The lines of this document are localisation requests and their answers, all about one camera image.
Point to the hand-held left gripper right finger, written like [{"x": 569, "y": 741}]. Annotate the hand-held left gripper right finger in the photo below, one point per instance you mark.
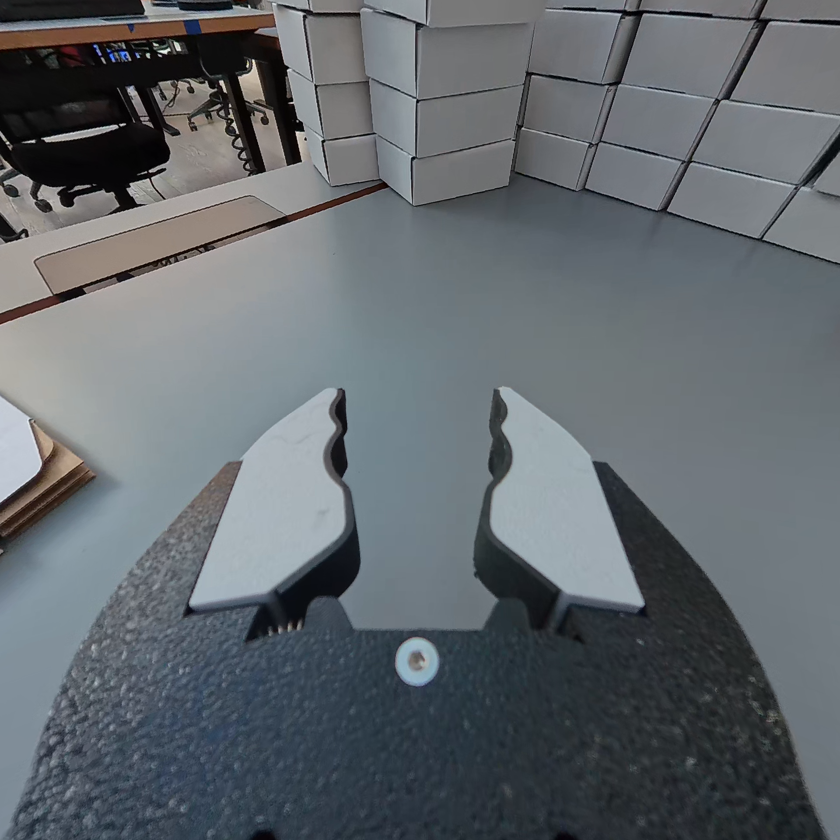
[{"x": 558, "y": 518}]

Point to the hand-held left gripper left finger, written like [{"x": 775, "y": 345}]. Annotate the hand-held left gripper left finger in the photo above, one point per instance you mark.
[{"x": 275, "y": 518}]

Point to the pile of flat cardboard sheets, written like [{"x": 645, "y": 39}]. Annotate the pile of flat cardboard sheets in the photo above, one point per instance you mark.
[{"x": 39, "y": 485}]

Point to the large black office chair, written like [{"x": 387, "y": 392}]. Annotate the large black office chair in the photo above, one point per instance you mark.
[{"x": 85, "y": 154}]

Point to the stack of white folded boxes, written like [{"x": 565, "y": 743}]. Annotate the stack of white folded boxes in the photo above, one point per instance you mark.
[{"x": 656, "y": 111}]

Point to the small black office chair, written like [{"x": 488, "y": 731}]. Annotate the small black office chair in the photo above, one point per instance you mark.
[{"x": 220, "y": 85}]

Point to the wood-edged desk with black legs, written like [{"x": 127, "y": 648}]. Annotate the wood-edged desk with black legs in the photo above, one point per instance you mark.
[{"x": 98, "y": 29}]

